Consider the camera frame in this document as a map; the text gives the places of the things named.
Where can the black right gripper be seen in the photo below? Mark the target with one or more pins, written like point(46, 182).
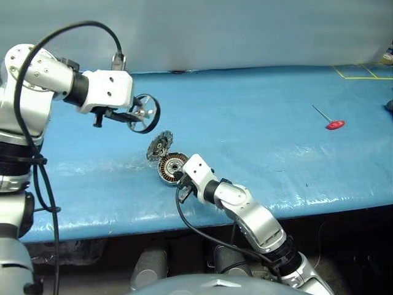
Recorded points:
point(188, 187)

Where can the crumpled clear plastic sheet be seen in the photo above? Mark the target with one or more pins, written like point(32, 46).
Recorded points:
point(70, 252)

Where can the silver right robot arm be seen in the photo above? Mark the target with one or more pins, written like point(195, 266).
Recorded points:
point(258, 218)

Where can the yellow tape square outline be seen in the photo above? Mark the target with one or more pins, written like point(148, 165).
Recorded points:
point(362, 78)

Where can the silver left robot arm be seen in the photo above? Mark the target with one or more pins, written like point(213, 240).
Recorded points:
point(40, 70)

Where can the silver spoked rotor black rim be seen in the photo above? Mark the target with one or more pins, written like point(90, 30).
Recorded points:
point(142, 113)

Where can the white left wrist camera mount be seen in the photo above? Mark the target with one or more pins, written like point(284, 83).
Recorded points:
point(107, 89)

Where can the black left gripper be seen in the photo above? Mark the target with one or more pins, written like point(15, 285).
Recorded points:
point(98, 115)

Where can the dark rounded object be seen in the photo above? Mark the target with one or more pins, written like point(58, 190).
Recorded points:
point(390, 106)

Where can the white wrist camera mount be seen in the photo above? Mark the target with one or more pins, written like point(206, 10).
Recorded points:
point(107, 89)
point(196, 167)

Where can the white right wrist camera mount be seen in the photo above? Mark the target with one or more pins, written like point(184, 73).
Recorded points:
point(196, 167)

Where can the grey robot torso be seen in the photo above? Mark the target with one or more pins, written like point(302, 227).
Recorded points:
point(184, 289)

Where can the blue plastic table cover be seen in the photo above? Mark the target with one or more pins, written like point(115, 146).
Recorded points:
point(245, 107)

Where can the round silver motor lid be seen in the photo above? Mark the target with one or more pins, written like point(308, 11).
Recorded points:
point(159, 144)

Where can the motor housing with copper windings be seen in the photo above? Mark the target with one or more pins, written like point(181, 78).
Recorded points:
point(165, 176)

